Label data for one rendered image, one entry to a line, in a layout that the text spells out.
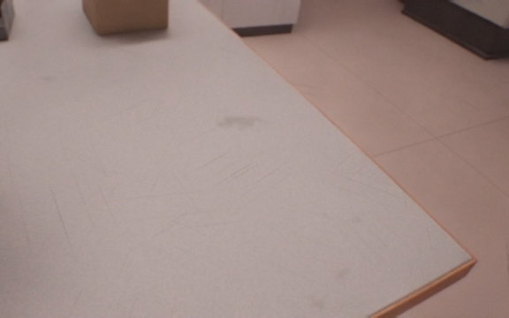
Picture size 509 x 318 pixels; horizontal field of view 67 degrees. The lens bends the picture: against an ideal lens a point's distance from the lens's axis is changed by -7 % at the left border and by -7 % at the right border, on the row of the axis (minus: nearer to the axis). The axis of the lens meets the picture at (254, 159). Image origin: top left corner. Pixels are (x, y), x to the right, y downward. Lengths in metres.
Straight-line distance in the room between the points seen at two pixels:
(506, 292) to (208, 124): 1.60
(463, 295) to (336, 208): 1.34
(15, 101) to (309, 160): 0.52
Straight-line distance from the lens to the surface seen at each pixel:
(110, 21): 1.02
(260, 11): 3.41
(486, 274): 2.02
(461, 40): 4.57
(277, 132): 0.71
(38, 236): 0.55
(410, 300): 0.54
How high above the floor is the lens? 1.31
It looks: 39 degrees down
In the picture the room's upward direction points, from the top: 9 degrees clockwise
